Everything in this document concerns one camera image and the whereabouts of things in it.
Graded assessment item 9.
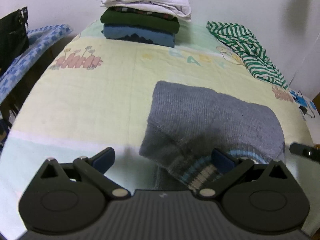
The blue white box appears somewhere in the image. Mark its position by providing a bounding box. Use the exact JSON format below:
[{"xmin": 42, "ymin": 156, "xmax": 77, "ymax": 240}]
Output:
[{"xmin": 289, "ymin": 90, "xmax": 317, "ymax": 110}]

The grey knit sweater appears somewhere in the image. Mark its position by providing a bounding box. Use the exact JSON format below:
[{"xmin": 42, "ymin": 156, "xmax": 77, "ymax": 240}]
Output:
[{"xmin": 139, "ymin": 81, "xmax": 285, "ymax": 191}]

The black charger with cable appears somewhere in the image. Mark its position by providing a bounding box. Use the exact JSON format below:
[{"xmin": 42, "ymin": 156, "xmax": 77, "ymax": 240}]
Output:
[{"xmin": 298, "ymin": 104, "xmax": 317, "ymax": 119}]

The pastel cartoon bed sheet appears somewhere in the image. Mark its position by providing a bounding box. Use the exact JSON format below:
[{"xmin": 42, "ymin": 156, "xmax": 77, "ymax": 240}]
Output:
[{"xmin": 1, "ymin": 21, "xmax": 313, "ymax": 239}]

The blue folded garment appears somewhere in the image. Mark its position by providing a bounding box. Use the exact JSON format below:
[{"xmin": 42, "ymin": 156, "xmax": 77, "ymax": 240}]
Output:
[{"xmin": 102, "ymin": 24, "xmax": 175, "ymax": 48}]

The dark green folded garment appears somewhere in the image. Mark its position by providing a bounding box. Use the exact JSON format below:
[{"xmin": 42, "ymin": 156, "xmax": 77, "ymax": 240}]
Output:
[{"xmin": 100, "ymin": 7, "xmax": 180, "ymax": 34}]

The green white striped garment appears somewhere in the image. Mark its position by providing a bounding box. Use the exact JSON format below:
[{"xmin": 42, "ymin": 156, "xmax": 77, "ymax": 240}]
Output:
[{"xmin": 206, "ymin": 21, "xmax": 289, "ymax": 89}]

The black bag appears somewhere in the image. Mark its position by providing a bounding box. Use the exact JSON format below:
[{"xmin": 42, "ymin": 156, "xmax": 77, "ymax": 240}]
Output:
[{"xmin": 0, "ymin": 7, "xmax": 29, "ymax": 76}]

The blue patterned towel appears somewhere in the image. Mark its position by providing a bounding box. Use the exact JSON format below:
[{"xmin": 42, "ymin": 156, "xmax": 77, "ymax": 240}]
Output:
[{"xmin": 0, "ymin": 24, "xmax": 73, "ymax": 101}]

